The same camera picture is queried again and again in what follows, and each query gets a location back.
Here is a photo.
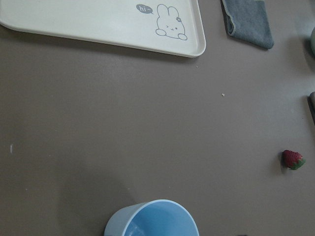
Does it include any red strawberry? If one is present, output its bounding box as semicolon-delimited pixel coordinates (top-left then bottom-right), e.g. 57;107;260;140
282;150;306;170

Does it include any cream rabbit tray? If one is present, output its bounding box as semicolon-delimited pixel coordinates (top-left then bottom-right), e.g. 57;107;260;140
0;0;206;58

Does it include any light blue plastic cup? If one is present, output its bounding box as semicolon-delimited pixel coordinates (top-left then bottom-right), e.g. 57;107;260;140
104;200;199;236

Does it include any mint green bowl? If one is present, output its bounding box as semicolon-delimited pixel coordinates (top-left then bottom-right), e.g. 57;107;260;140
310;28;315;55

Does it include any grey folded cloth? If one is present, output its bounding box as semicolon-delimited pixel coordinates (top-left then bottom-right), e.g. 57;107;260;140
221;0;274;50

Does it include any steel muddler with black tip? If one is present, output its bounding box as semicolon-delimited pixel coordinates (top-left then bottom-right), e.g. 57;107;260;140
308;92;315;123

